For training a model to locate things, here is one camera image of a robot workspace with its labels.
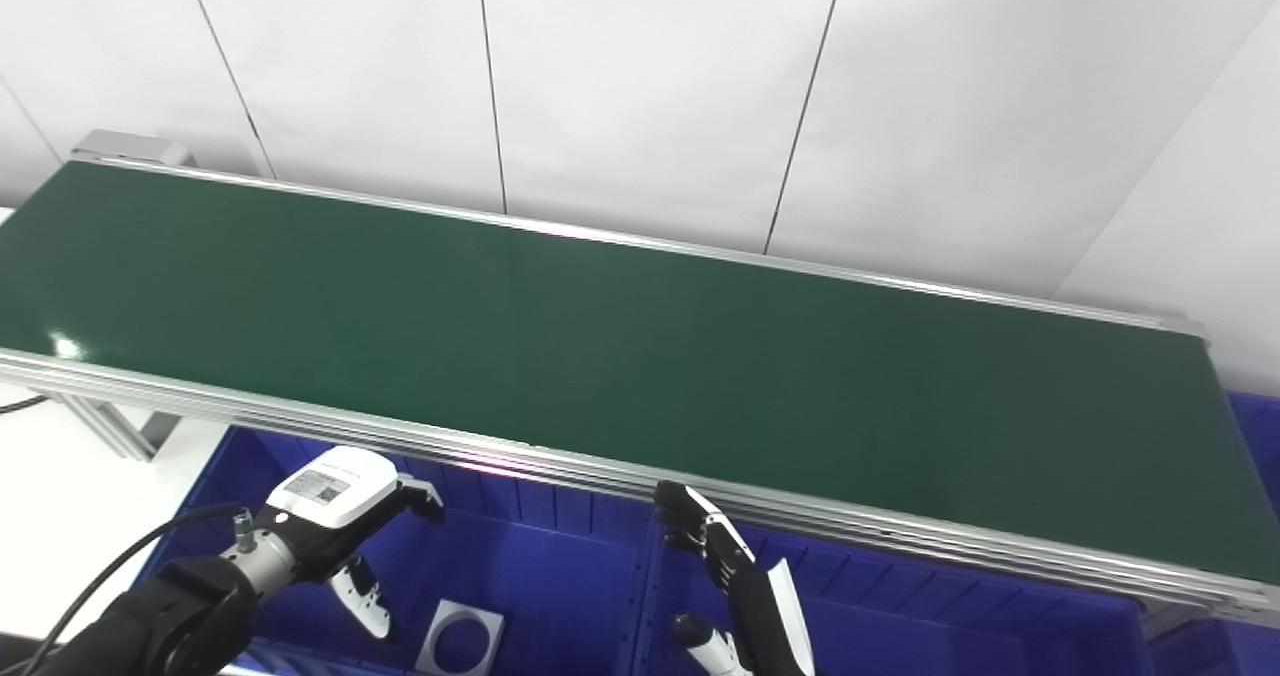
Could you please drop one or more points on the grey conveyor motor box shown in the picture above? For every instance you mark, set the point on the grey conveyor motor box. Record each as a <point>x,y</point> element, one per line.
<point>130,146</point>

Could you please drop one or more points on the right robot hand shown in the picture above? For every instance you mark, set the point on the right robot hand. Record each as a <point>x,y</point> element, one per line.
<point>755,606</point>

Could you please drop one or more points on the blue plastic bin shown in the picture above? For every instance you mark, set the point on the blue plastic bin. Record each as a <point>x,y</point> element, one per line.
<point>950,626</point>
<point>1258,456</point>
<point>540,576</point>

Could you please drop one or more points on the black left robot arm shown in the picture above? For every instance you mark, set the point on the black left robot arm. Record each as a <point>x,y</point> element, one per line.
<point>160,616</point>

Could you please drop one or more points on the green conveyor belt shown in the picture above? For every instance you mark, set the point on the green conveyor belt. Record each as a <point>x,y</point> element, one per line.
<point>900,546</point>
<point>650,356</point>

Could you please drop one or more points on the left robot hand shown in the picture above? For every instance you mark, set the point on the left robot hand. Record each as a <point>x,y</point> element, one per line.
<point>330,496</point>

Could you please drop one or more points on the white square part with hole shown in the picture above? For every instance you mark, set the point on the white square part with hole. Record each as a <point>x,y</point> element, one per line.
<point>488,626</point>

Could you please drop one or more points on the aluminium conveyor leg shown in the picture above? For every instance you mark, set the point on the aluminium conveyor leg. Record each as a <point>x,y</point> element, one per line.
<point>115,426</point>

